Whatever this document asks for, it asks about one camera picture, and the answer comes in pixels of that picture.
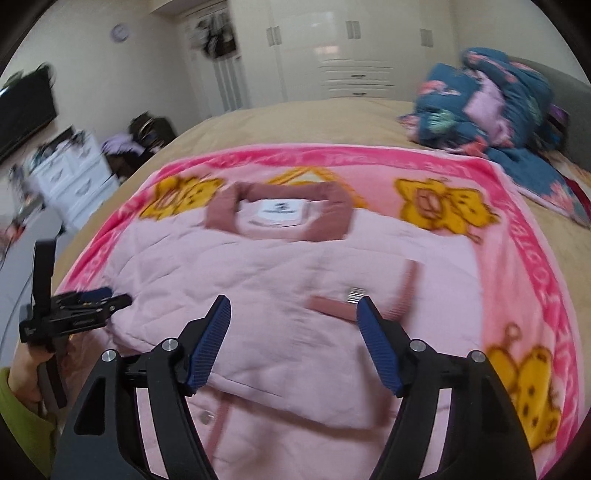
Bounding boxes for grey padded headboard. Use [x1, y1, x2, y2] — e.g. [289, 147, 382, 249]
[505, 55, 591, 162]

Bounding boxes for person's left hand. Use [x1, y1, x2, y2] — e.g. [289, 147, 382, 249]
[7, 339, 70, 416]

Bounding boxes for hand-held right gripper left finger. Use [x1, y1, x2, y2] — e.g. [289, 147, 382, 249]
[55, 294, 232, 480]

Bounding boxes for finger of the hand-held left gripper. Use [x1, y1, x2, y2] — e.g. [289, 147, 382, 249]
[52, 287, 114, 309]
[60, 294, 133, 332]

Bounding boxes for dark travel bag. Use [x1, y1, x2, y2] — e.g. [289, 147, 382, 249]
[129, 113, 178, 153]

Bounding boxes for bed with tan sheet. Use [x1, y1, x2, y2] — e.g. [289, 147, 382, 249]
[55, 97, 591, 324]

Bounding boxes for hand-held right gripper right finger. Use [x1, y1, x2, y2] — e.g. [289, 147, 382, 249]
[355, 295, 539, 480]

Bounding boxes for person's left forearm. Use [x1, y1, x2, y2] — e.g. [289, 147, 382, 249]
[0, 367, 61, 467]

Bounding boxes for pile of purple clothes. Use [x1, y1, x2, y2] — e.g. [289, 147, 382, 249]
[102, 133, 144, 155]

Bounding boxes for white drawer cabinet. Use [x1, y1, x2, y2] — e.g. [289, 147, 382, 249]
[30, 136, 121, 232]

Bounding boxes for purple cloth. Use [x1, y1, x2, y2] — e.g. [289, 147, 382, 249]
[547, 104, 571, 148]

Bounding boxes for blue floral quilt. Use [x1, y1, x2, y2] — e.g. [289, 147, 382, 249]
[398, 46, 578, 215]

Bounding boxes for white wardrobe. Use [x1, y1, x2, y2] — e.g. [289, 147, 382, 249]
[226, 0, 467, 102]

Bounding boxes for red yellow patterned cloth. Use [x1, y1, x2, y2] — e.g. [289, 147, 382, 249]
[561, 175, 591, 217]

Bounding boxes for pink quilted jacket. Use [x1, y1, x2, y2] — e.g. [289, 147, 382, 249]
[99, 181, 485, 480]

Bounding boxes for black striped hanging bag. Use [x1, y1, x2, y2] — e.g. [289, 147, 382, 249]
[203, 28, 237, 58]

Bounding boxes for black television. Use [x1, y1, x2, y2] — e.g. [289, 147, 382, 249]
[0, 69, 58, 162]

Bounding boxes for white door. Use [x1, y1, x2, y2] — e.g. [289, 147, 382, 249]
[178, 9, 252, 116]

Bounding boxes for pink printed blanket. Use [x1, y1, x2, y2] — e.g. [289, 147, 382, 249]
[58, 144, 583, 480]

